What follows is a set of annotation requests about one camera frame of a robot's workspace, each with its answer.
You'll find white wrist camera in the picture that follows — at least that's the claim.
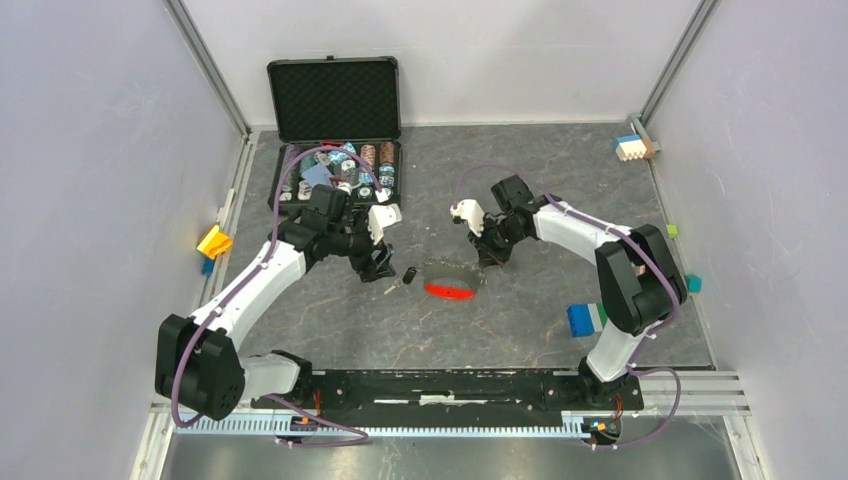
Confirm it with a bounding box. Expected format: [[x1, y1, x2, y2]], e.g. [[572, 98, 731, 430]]
[[450, 199, 485, 238], [367, 188, 402, 245]]

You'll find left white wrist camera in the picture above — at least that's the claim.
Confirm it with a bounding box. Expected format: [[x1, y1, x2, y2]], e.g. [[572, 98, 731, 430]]
[[367, 188, 402, 245]]

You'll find small teal cube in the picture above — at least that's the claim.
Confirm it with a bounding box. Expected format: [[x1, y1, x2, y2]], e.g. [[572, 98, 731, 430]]
[[684, 274, 702, 295]]

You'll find blue green white brick block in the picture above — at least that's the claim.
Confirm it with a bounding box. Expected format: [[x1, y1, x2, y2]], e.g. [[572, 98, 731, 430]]
[[566, 303, 608, 338]]

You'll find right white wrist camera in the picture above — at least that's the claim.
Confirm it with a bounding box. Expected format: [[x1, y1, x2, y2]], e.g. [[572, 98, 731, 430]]
[[450, 199, 485, 238]]

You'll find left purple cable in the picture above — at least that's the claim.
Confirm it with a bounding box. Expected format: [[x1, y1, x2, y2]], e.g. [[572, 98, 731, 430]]
[[170, 146, 392, 429]]

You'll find white blue brown brick block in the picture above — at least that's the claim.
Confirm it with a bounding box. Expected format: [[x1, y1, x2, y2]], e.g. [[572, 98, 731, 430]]
[[615, 134, 662, 162]]

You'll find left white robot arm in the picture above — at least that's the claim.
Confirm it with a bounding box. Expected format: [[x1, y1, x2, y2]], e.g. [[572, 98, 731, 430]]
[[154, 186, 402, 427]]

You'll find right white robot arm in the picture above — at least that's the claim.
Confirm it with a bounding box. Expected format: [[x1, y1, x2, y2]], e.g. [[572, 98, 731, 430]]
[[451, 175, 688, 408]]

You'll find black poker chip case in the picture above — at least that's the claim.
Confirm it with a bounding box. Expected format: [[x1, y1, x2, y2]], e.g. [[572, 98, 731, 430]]
[[266, 56, 403, 207]]

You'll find black-headed silver key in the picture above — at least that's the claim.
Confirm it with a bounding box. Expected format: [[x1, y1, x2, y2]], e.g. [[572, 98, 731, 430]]
[[384, 267, 418, 295]]

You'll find yellow orange toy block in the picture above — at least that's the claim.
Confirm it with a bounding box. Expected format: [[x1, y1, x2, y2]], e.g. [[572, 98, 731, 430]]
[[196, 224, 233, 260]]

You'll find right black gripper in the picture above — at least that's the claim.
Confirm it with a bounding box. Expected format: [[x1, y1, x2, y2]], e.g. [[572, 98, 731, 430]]
[[468, 215, 527, 268]]

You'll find purple cable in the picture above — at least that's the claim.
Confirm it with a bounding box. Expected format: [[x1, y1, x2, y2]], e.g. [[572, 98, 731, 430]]
[[170, 146, 392, 429], [453, 163, 684, 452]]

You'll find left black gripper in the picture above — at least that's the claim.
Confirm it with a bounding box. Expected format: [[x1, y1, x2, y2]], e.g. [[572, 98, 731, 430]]
[[327, 213, 396, 283]]

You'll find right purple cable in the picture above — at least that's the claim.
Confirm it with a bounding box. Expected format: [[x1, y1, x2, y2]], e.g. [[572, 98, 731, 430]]
[[453, 163, 684, 452]]

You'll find white slotted cable duct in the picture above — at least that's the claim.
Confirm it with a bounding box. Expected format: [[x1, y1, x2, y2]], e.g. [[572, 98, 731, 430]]
[[177, 412, 590, 440]]

